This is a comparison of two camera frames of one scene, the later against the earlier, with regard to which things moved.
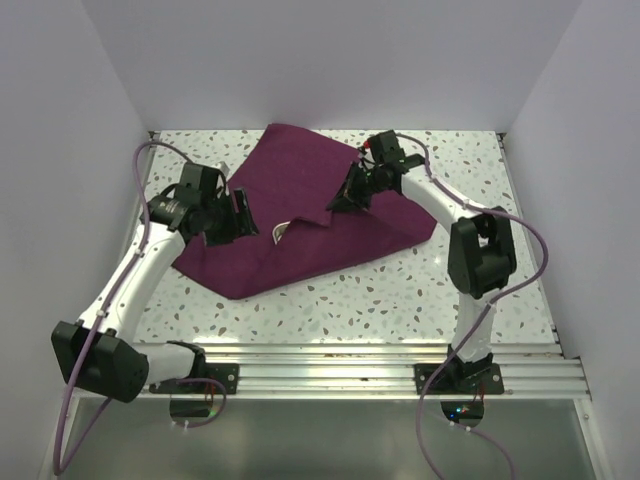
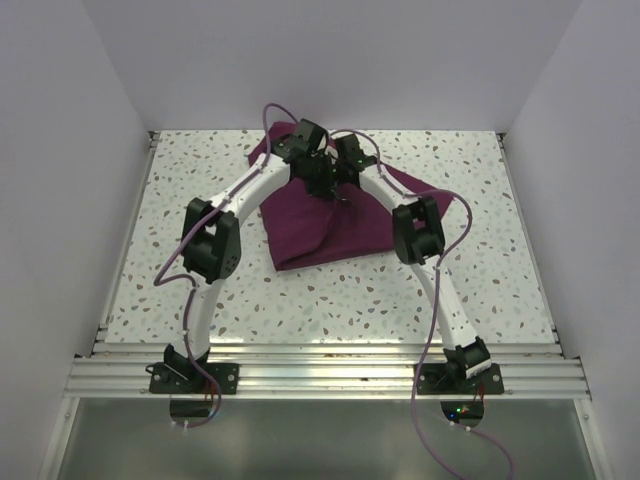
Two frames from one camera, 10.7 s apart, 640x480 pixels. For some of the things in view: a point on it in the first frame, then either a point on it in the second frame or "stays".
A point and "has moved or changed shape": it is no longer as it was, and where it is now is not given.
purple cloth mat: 290,179 has moved or changed shape
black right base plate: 476,379 stays
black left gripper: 241,220 → 327,187
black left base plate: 206,378 stays
